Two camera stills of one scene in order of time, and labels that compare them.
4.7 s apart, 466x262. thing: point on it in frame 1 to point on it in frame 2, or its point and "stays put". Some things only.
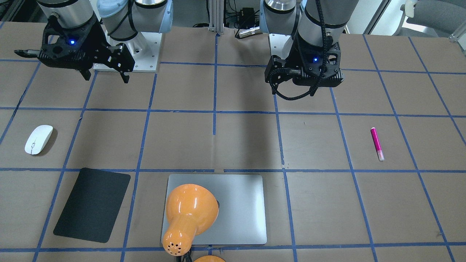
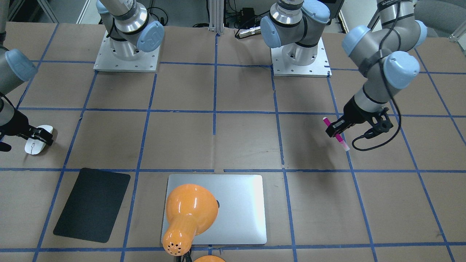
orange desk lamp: [191, 210] stays put
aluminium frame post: [216, 16] stays put
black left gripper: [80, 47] to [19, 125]
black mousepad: [91, 209] stays put
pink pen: [376, 141] to [338, 136]
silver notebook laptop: [240, 219] stays put
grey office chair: [435, 19] stays put
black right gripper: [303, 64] to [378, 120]
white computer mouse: [38, 138] stays put
